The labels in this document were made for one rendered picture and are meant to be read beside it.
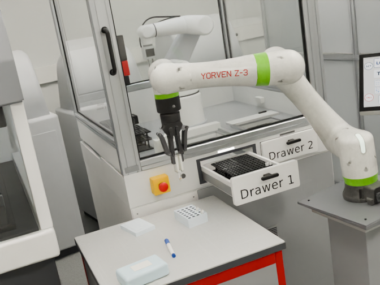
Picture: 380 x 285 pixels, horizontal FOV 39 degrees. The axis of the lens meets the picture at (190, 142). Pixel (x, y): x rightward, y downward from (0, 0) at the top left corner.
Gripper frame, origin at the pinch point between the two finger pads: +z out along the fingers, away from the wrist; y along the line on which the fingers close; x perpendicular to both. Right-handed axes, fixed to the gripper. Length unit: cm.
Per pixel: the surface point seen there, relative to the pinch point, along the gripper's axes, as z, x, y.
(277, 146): 11, -13, -55
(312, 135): 10, -11, -74
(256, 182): 11.1, 16.4, -23.6
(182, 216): 20.7, 2.7, 3.1
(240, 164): 10.0, -3.4, -29.6
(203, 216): 21.2, 7.4, -3.5
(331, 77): 13, -128, -191
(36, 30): -51, -333, -29
